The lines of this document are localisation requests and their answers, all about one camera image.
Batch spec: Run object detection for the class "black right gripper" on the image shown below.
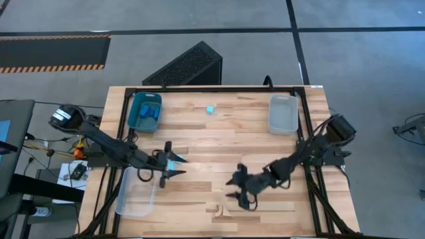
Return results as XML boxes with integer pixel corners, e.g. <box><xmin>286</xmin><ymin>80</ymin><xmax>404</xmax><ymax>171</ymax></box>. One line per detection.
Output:
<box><xmin>226</xmin><ymin>164</ymin><xmax>276</xmax><ymax>210</ymax></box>

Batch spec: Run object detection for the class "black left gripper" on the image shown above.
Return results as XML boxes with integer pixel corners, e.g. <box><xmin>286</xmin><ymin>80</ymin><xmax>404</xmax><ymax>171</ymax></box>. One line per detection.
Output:
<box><xmin>153</xmin><ymin>141</ymin><xmax>187</xmax><ymax>189</ymax></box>

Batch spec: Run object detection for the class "teal plastic bin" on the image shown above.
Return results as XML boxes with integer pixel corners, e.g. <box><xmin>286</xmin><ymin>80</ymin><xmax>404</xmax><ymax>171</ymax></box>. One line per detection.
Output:
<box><xmin>127</xmin><ymin>92</ymin><xmax>163</xmax><ymax>134</ymax></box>

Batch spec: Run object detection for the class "clear plastic bin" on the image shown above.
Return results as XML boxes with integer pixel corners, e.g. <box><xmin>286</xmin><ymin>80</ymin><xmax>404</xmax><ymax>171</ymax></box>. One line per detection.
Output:
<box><xmin>115</xmin><ymin>165</ymin><xmax>158</xmax><ymax>217</ymax></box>

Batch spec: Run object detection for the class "white translucent plastic bin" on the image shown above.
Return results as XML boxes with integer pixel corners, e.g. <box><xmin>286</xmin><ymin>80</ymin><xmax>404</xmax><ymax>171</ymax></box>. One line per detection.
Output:
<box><xmin>267</xmin><ymin>94</ymin><xmax>299</xmax><ymax>135</ymax></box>

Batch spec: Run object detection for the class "small black electronic device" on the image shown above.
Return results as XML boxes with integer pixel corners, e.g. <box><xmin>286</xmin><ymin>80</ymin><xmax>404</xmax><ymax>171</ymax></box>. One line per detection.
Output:
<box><xmin>70</xmin><ymin>163</ymin><xmax>88</xmax><ymax>181</ymax></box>

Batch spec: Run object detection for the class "orange clamp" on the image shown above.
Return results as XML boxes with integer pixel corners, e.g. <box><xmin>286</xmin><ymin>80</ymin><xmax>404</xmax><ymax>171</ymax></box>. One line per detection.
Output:
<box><xmin>73</xmin><ymin>137</ymin><xmax>86</xmax><ymax>161</ymax></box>

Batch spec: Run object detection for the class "black computer tower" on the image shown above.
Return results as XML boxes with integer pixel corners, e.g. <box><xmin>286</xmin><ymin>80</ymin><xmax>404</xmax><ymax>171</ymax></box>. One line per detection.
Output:
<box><xmin>141</xmin><ymin>40</ymin><xmax>223</xmax><ymax>86</ymax></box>

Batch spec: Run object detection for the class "white paper sheet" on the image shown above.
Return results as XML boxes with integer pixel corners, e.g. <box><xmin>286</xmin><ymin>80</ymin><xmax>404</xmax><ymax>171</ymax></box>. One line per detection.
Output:
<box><xmin>52</xmin><ymin>160</ymin><xmax>89</xmax><ymax>204</ymax></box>

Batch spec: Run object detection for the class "dark grey side table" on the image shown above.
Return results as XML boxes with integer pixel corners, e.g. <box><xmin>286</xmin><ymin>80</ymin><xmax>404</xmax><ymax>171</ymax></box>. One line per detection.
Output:
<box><xmin>0</xmin><ymin>98</ymin><xmax>36</xmax><ymax>200</ymax></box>

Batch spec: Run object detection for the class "black hazard-striped floor mat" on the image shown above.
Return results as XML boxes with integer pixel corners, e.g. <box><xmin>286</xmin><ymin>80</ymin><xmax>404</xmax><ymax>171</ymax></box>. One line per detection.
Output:
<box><xmin>0</xmin><ymin>34</ymin><xmax>112</xmax><ymax>74</ymax></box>

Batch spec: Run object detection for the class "black aluminium table frame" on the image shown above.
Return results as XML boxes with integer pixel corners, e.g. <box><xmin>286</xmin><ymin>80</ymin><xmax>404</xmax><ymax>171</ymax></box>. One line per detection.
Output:
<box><xmin>71</xmin><ymin>85</ymin><xmax>363</xmax><ymax>239</ymax></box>

